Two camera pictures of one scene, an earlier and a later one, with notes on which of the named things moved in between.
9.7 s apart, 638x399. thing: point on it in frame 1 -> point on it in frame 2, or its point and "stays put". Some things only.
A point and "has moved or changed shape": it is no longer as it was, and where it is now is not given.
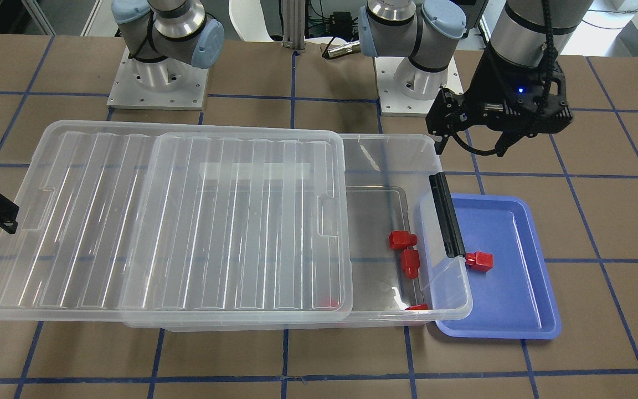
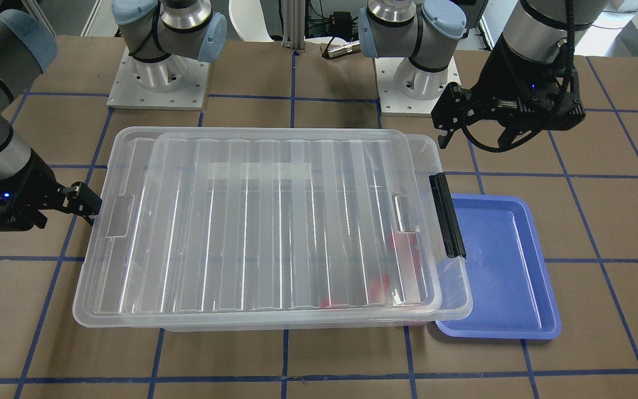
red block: (480, 261) -> (377, 288)
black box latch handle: (453, 241) stays put
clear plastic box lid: (143, 223) has moved or changed shape
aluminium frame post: (294, 16) stays put
